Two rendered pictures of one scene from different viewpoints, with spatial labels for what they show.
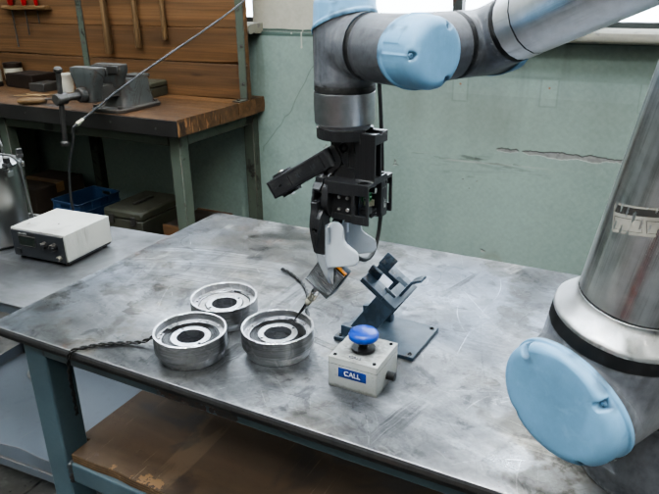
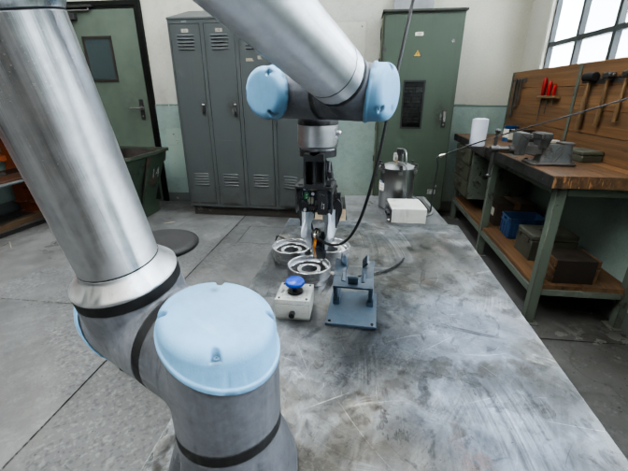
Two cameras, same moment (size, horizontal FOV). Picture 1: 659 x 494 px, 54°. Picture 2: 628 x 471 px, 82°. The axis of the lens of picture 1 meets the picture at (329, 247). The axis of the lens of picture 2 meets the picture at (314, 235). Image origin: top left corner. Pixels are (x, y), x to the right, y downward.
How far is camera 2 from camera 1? 0.87 m
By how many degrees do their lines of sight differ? 64
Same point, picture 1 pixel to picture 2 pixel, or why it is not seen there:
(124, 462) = not seen: hidden behind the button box
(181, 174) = (550, 215)
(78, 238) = (401, 214)
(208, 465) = not seen: hidden behind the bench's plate
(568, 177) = not seen: outside the picture
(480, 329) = (394, 350)
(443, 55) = (264, 93)
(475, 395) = (296, 357)
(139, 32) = (599, 116)
